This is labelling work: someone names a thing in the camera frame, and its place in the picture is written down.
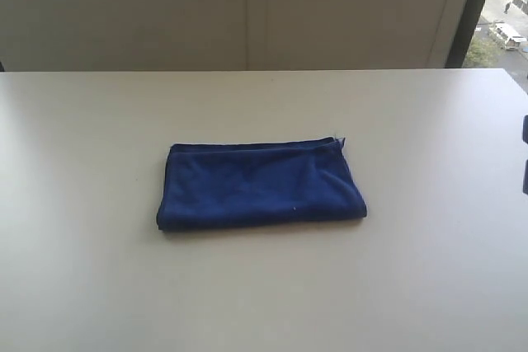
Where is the blue terry towel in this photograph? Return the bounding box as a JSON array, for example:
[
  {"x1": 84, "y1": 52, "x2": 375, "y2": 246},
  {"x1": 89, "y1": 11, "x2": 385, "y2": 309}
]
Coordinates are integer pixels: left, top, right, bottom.
[{"x1": 156, "y1": 137, "x2": 367, "y2": 232}]

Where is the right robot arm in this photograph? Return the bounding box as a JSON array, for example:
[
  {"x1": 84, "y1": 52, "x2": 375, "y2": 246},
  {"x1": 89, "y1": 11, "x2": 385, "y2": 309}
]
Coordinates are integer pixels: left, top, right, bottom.
[{"x1": 522, "y1": 115, "x2": 528, "y2": 195}]

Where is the white vehicle outside window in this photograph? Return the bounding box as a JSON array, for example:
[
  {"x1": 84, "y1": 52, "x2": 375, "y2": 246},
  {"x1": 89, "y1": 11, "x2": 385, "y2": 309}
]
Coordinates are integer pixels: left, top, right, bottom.
[{"x1": 488, "y1": 22, "x2": 527, "y2": 50}]

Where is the dark window frame post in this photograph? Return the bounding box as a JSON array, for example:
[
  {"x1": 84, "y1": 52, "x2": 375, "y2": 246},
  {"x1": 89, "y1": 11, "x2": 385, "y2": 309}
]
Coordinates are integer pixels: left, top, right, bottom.
[{"x1": 445, "y1": 0, "x2": 486, "y2": 68}]

